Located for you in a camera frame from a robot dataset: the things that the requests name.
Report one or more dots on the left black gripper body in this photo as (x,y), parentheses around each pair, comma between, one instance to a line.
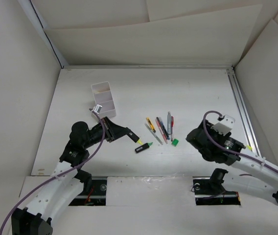
(110,134)

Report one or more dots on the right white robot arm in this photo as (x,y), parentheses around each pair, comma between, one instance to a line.
(260,177)

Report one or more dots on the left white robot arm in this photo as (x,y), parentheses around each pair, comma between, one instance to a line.
(68,180)

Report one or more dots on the black green highlighter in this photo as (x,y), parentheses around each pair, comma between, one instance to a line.
(143,147)

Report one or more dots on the clear green pen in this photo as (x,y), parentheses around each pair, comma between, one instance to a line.
(154,134)

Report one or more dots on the yellow utility knife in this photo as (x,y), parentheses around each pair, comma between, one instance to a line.
(151,124)

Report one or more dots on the clear pink pen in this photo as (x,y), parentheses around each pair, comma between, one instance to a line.
(161,131)

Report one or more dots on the black blue pen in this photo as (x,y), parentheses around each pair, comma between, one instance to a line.
(159,119)

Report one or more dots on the white three-compartment organizer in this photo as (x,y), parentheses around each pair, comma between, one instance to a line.
(104,99)

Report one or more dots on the green highlighter cap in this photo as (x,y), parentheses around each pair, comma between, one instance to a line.
(175,142)

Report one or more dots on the light blue mechanical pencil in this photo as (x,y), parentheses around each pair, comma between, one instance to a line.
(169,126)

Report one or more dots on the clear red pen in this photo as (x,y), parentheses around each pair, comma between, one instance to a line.
(172,124)

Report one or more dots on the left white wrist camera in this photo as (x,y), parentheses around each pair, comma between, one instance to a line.
(96,109)

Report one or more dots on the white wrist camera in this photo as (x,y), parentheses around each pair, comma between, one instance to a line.
(96,109)
(224,125)

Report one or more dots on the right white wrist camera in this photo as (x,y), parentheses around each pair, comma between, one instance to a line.
(224,125)

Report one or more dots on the aluminium rail right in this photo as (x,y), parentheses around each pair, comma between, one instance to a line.
(243,113)

